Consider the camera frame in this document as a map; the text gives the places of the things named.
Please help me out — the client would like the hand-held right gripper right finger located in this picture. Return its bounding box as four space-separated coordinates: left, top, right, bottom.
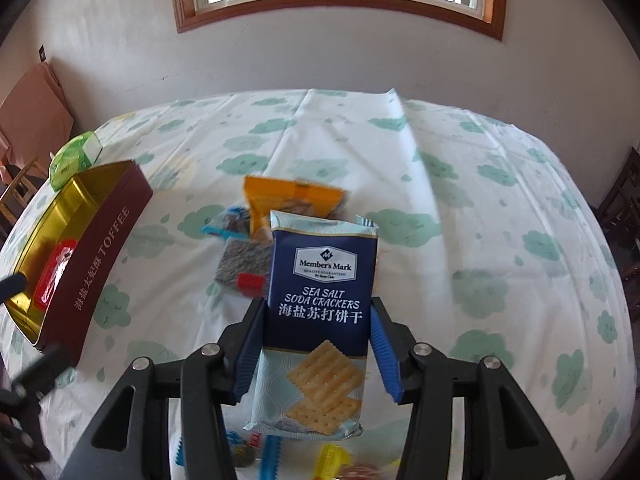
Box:
369 296 576 480

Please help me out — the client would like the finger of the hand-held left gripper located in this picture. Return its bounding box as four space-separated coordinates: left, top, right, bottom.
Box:
0 272 28 306
10 342 68 403

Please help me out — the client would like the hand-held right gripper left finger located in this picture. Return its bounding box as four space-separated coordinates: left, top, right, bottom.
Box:
60 297 268 480

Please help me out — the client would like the gold metal tin box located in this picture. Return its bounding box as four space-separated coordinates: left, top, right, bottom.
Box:
0 159 154 367

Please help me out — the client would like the grey sesame bar packet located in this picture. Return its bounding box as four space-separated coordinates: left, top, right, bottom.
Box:
213 237 273 298

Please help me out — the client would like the blue cracker packet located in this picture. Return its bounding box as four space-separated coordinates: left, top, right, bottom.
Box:
243 210 379 442

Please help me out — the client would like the blue packet with dark snack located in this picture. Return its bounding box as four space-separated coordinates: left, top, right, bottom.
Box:
201 205 252 240

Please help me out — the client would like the orange snack packet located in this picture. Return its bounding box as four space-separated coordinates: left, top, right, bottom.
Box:
243 176 348 241

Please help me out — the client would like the red snack packet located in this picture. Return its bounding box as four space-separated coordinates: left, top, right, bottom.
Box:
31 240 78 311

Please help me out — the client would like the light wooden chair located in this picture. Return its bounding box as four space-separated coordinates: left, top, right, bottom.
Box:
0 155 41 231

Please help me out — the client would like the light blue candy packet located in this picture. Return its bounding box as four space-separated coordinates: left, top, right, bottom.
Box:
175 432 281 480

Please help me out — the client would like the yellow wrapped candy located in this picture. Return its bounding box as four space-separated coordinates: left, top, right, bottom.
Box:
311 442 353 480

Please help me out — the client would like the red wrapped snack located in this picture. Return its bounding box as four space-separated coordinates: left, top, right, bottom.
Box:
342 462 398 480

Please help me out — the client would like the green tissue pack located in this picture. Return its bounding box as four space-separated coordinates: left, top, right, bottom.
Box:
47 131 103 192

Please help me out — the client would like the pink cloth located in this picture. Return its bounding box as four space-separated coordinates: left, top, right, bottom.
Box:
0 62 76 183

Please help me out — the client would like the cloud printed tablecloth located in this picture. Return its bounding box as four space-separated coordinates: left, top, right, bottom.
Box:
0 87 632 480

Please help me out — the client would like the dark wooden chair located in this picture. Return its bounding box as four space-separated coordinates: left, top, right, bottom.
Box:
595 147 640 281

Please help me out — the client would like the wooden framed window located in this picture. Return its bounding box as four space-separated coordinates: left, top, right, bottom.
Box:
168 0 508 42

